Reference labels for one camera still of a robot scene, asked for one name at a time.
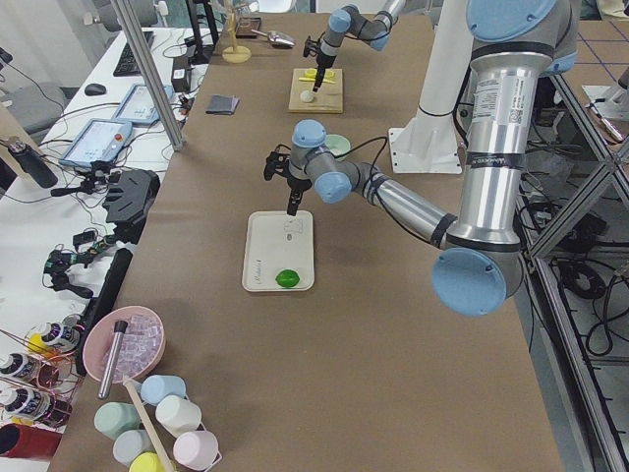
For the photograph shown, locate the wooden mug tree stand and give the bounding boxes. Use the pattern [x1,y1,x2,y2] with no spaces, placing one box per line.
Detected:
[218,1,252,64]

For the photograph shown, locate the metal scoop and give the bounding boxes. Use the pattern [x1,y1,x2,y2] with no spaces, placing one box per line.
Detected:
[252,29,295,49]

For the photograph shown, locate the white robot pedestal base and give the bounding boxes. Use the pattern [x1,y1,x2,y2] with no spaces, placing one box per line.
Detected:
[389,0,473,174]

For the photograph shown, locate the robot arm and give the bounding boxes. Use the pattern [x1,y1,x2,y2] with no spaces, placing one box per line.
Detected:
[264,1,580,317]
[304,1,406,92]

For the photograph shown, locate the blue cup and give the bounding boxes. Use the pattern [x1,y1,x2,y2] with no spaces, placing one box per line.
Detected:
[141,375,187,406]

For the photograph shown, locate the yellow plastic knife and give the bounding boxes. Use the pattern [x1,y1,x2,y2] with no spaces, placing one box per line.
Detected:
[298,76,336,85]

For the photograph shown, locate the metal tube in bowl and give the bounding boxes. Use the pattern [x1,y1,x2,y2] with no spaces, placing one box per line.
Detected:
[97,321,128,400]

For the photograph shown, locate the black keyboard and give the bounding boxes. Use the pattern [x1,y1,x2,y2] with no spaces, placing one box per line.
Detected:
[113,43,142,77]

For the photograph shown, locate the bamboo cutting board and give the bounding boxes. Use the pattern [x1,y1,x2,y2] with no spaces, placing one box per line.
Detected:
[288,68,344,114]

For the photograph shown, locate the green cup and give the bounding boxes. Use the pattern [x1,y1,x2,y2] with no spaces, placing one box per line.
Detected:
[93,402,141,441]

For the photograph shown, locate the pink cup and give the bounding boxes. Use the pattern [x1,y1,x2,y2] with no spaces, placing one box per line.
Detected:
[173,431,221,471]

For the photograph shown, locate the yellow cup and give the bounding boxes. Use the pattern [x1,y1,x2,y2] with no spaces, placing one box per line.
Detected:
[129,451,165,472]

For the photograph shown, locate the pink bowl with ice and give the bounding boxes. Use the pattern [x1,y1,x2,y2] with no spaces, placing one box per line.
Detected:
[83,306,166,384]

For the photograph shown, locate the black gripper part on desk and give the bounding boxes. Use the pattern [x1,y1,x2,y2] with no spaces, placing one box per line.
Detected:
[102,169,160,244]

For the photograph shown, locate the near teach pendant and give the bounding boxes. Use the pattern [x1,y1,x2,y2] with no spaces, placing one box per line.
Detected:
[59,119,133,169]

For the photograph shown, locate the white steamed bun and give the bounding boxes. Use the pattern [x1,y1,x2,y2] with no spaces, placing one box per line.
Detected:
[300,90,316,103]

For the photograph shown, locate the white cup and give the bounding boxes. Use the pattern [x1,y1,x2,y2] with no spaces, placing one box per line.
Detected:
[155,395,202,438]

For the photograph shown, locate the far teach pendant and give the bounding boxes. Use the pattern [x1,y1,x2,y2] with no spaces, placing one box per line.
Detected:
[112,84,159,126]

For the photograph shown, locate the black computer mouse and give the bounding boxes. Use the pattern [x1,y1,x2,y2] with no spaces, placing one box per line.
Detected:
[84,83,107,96]

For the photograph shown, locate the grey folded cloth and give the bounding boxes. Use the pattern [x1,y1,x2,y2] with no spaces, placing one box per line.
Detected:
[205,94,240,115]

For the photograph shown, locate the green lime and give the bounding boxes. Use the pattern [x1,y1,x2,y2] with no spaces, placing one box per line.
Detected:
[275,268,301,288]

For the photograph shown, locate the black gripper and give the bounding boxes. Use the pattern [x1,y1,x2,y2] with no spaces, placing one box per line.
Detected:
[313,48,336,92]
[287,173,312,216]

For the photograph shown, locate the aluminium frame post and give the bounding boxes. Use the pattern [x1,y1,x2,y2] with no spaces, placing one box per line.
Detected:
[111,0,184,151]

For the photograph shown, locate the grey cup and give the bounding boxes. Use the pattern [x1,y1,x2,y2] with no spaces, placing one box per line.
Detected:
[112,430,154,466]

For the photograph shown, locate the beige rabbit tray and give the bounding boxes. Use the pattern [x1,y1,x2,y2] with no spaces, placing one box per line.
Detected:
[242,210,315,292]

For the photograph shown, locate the light green bowl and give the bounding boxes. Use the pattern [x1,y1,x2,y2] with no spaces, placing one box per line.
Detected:
[324,134,352,161]

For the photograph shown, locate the teach pendant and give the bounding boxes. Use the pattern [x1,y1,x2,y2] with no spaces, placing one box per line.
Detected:
[59,119,133,169]
[112,84,159,126]

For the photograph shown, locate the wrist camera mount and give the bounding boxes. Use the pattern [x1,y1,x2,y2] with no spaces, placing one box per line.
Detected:
[303,36,320,58]
[263,144,291,181]

